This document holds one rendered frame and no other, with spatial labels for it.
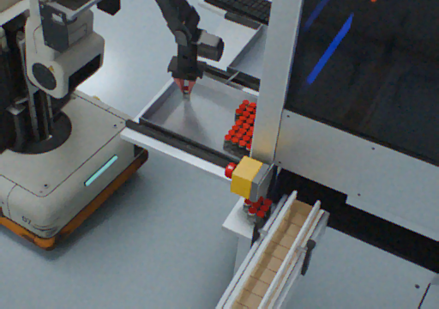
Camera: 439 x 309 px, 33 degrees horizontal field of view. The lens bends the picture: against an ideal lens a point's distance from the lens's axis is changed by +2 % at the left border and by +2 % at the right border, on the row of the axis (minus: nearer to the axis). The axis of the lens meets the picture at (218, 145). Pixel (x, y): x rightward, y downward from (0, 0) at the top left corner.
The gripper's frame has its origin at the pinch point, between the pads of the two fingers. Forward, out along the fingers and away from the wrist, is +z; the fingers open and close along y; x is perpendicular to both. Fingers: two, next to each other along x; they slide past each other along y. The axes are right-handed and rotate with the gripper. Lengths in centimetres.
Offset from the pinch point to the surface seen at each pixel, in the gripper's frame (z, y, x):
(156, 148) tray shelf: 4.4, -3.0, -21.2
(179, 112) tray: 4.4, -0.5, -5.6
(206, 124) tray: 4.4, 8.1, -8.0
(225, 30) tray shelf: 5.3, 3.6, 38.5
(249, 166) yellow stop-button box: -10.8, 24.7, -35.1
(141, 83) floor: 94, -47, 103
